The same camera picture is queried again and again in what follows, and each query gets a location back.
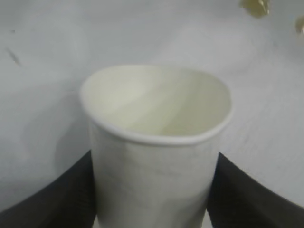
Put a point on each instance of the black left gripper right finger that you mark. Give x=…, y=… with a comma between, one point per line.
x=249, y=206

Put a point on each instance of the white paper cup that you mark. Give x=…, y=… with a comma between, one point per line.
x=152, y=178

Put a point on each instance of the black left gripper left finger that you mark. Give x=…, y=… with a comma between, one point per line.
x=59, y=206

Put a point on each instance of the small brown liquid drop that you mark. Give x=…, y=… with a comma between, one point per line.
x=300, y=25
x=255, y=8

